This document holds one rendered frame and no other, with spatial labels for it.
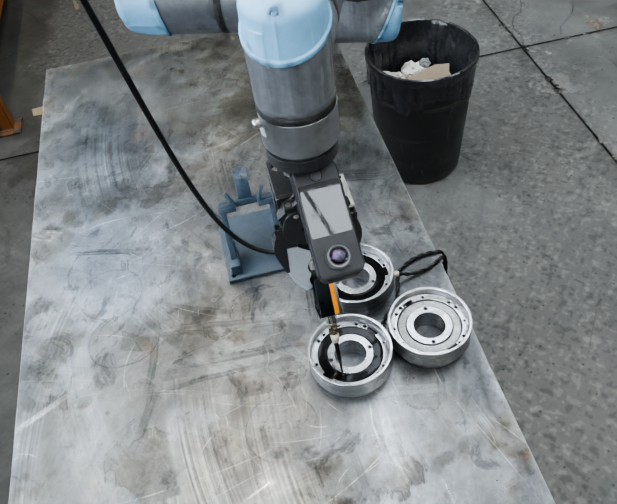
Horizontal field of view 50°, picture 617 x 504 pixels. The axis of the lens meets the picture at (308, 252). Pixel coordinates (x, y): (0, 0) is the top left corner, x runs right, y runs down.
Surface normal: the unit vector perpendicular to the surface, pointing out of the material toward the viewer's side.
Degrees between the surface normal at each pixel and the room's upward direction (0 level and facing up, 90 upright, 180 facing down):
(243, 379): 0
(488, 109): 0
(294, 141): 90
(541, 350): 0
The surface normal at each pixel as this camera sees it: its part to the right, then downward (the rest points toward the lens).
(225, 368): -0.10, -0.66
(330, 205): 0.04, -0.18
